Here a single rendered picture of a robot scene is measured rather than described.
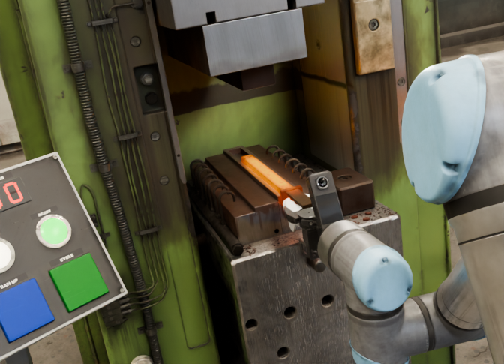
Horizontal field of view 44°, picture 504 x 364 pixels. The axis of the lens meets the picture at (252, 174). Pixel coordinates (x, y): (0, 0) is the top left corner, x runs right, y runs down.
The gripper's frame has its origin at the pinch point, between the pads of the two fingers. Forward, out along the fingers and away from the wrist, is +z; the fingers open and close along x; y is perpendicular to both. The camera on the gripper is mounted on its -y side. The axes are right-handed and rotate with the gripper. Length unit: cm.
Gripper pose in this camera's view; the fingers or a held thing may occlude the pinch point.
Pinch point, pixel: (295, 197)
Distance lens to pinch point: 125.9
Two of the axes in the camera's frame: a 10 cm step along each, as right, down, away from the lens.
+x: 9.4, -2.3, 2.5
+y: 1.5, 9.3, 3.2
